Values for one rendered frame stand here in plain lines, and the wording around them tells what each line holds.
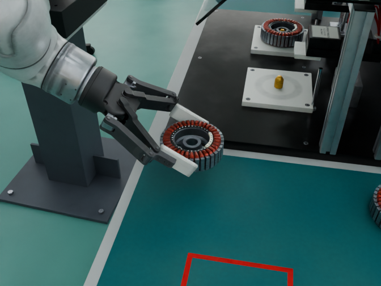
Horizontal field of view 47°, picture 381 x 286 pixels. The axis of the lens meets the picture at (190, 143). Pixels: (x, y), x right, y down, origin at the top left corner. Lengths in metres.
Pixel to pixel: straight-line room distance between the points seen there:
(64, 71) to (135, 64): 1.99
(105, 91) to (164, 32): 2.38
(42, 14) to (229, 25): 0.82
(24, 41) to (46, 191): 1.38
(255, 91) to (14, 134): 1.52
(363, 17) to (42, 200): 1.46
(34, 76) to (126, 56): 2.09
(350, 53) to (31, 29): 0.48
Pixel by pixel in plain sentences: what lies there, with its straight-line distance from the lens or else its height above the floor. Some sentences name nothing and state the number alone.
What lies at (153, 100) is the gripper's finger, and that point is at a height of 0.88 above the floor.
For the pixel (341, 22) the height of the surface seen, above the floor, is 0.85.
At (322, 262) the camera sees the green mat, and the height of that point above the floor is 0.75.
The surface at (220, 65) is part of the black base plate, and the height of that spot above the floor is 0.77.
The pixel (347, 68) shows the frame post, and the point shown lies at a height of 0.95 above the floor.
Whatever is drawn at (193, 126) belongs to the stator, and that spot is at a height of 0.83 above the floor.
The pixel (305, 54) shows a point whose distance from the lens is 0.95.
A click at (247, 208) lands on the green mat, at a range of 0.77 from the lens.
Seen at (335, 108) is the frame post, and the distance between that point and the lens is 0.81.
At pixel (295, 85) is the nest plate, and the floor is 0.78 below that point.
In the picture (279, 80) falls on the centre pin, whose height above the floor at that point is 0.80.
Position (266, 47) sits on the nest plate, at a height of 0.78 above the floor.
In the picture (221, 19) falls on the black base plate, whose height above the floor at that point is 0.77.
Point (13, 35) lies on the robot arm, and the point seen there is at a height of 1.09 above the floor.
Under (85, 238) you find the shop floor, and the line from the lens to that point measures 1.72.
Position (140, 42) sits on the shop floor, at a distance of 2.95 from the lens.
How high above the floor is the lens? 1.31
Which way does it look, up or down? 39 degrees down
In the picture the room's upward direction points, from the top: straight up
